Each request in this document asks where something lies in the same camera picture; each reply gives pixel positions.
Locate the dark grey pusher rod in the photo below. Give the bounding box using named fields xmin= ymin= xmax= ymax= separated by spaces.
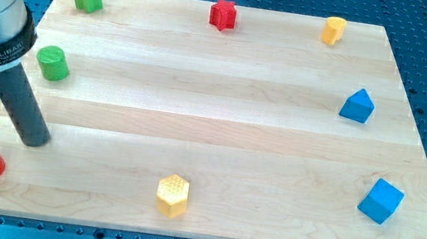
xmin=0 ymin=64 xmax=51 ymax=147

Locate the yellow half-round block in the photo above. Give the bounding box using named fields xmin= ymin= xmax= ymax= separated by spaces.
xmin=320 ymin=17 xmax=347 ymax=46

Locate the green cylinder block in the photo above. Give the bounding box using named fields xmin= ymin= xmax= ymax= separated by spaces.
xmin=36 ymin=46 xmax=70 ymax=81

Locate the blue triangle block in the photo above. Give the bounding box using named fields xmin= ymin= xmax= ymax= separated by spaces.
xmin=339 ymin=89 xmax=375 ymax=124

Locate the light wooden board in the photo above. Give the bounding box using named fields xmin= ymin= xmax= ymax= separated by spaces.
xmin=0 ymin=0 xmax=427 ymax=239

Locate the yellow hexagon block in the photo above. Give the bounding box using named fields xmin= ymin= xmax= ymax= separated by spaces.
xmin=156 ymin=174 xmax=190 ymax=218

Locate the blue cube block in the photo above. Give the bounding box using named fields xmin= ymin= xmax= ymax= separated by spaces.
xmin=357 ymin=178 xmax=405 ymax=224

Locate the red star block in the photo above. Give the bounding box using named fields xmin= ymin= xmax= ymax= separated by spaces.
xmin=209 ymin=0 xmax=237 ymax=31

